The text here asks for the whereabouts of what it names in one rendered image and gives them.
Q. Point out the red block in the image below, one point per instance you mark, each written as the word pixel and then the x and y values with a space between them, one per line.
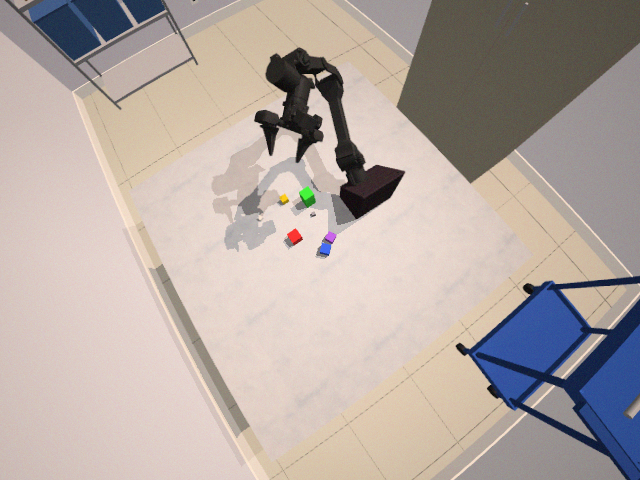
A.
pixel 295 236

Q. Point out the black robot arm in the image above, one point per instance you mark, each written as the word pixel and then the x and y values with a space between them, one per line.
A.
pixel 286 74

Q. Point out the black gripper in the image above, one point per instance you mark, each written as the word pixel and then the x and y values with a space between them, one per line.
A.
pixel 270 121

